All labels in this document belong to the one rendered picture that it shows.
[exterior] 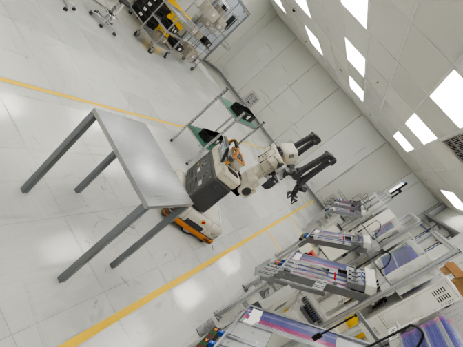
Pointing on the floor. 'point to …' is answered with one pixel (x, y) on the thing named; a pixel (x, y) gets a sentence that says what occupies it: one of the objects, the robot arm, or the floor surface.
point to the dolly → (142, 10)
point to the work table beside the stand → (135, 161)
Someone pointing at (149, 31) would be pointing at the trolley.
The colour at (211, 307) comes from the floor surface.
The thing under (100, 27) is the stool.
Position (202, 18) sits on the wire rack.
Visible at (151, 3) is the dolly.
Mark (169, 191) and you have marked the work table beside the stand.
